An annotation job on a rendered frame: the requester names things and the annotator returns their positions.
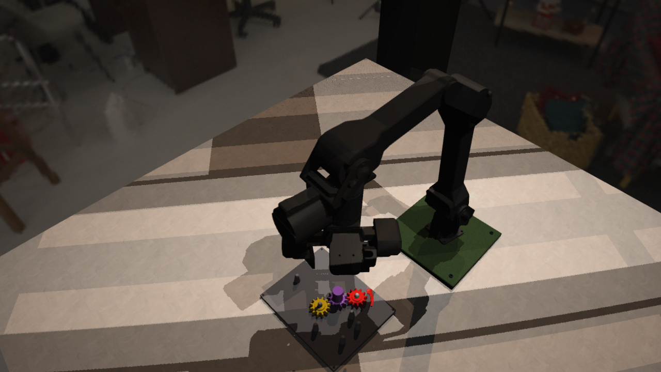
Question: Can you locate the yellow gear with black stripe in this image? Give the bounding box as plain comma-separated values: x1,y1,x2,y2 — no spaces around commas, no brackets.
309,297,331,318

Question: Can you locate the red curved arrow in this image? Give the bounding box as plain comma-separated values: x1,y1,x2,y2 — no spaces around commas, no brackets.
366,288,374,306

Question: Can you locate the red gear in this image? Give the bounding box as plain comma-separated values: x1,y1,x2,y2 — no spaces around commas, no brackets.
346,288,367,308

